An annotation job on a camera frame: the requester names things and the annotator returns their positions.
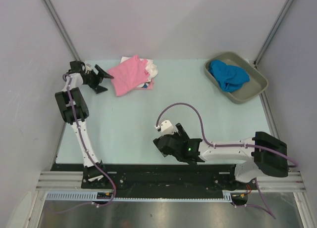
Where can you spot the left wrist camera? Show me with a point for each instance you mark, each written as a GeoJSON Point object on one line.
{"type": "Point", "coordinates": [88, 68]}

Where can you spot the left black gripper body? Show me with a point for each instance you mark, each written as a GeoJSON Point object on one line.
{"type": "Point", "coordinates": [92, 79]}

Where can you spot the grey slotted cable duct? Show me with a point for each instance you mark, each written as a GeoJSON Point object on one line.
{"type": "Point", "coordinates": [102, 196]}

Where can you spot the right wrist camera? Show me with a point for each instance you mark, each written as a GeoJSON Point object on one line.
{"type": "Point", "coordinates": [165, 127]}

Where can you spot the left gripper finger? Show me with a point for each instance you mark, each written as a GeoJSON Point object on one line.
{"type": "Point", "coordinates": [99, 89]}
{"type": "Point", "coordinates": [102, 74]}

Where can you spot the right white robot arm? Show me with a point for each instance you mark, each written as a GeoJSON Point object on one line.
{"type": "Point", "coordinates": [261, 155]}

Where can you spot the grey plastic tray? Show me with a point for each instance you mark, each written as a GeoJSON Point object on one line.
{"type": "Point", "coordinates": [258, 82]}

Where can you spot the blue t shirt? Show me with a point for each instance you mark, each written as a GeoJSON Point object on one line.
{"type": "Point", "coordinates": [229, 77]}

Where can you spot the white flower print t shirt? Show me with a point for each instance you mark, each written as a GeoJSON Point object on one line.
{"type": "Point", "coordinates": [151, 69]}

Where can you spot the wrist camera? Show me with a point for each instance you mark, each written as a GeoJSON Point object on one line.
{"type": "Point", "coordinates": [165, 127]}
{"type": "Point", "coordinates": [88, 68]}

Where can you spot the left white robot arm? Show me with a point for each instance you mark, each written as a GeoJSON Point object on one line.
{"type": "Point", "coordinates": [74, 111]}

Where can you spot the aluminium frame post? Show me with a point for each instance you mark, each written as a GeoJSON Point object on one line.
{"type": "Point", "coordinates": [277, 24]}
{"type": "Point", "coordinates": [48, 4]}

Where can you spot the left aluminium frame post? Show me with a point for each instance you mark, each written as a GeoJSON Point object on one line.
{"type": "Point", "coordinates": [48, 4]}

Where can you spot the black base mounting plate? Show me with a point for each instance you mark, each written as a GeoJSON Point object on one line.
{"type": "Point", "coordinates": [174, 181]}

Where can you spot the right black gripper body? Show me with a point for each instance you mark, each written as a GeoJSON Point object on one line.
{"type": "Point", "coordinates": [184, 136]}

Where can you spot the right aluminium frame post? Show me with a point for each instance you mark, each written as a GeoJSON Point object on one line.
{"type": "Point", "coordinates": [277, 24]}

